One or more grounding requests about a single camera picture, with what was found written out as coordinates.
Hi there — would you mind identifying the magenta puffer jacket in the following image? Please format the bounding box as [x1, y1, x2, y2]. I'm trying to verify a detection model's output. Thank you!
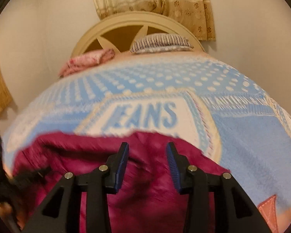
[12, 132, 225, 232]

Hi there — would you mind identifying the blue pink jeans blanket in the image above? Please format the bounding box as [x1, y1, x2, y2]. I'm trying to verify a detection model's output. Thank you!
[3, 52, 291, 232]

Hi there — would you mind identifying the pink floral folded blanket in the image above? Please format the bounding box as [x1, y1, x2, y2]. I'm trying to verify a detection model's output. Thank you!
[58, 48, 115, 78]

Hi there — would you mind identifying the striped grey pillow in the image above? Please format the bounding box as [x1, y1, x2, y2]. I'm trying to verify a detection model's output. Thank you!
[130, 33, 194, 54]

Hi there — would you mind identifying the cream arched wooden headboard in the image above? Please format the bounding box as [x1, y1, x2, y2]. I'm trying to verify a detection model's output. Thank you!
[71, 12, 204, 57]

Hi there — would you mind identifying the beige window curtain behind bed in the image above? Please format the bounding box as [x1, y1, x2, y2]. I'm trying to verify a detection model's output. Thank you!
[94, 0, 216, 41]

